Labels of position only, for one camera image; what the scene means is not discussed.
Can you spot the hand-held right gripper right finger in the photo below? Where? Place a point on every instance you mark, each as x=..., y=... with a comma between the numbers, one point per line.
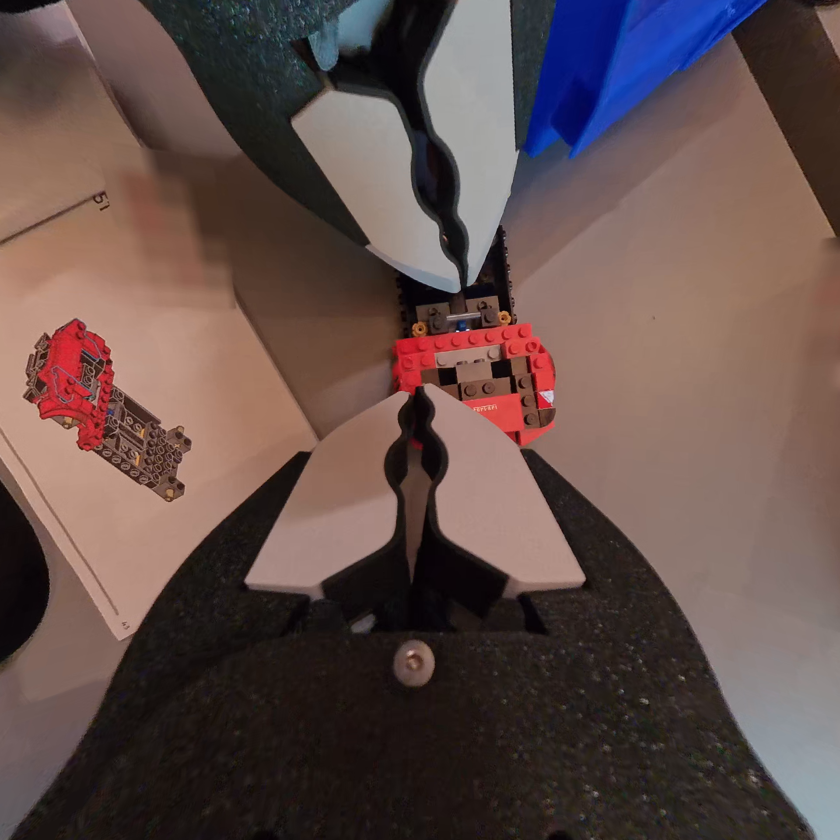
x=505, y=519

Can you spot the red and black lego car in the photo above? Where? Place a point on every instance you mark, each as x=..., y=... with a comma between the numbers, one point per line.
x=460, y=355

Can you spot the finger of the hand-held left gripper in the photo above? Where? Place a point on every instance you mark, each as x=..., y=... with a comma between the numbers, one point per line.
x=361, y=171
x=479, y=105

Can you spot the black quilted pad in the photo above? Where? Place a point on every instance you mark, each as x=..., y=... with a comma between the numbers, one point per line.
x=20, y=578

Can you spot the lego instruction booklet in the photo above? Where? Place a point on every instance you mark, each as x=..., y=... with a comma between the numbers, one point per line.
x=197, y=341

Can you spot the blue plastic bin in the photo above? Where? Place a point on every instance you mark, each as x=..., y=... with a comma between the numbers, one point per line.
x=617, y=66

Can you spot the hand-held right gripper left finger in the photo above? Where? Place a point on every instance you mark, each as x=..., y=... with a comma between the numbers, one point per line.
x=328, y=512

